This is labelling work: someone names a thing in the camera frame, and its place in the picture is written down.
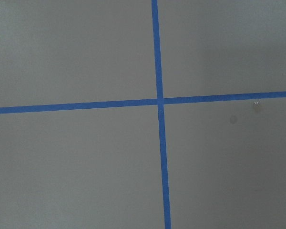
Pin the brown table cover paper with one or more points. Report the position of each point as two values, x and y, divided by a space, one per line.
142 114

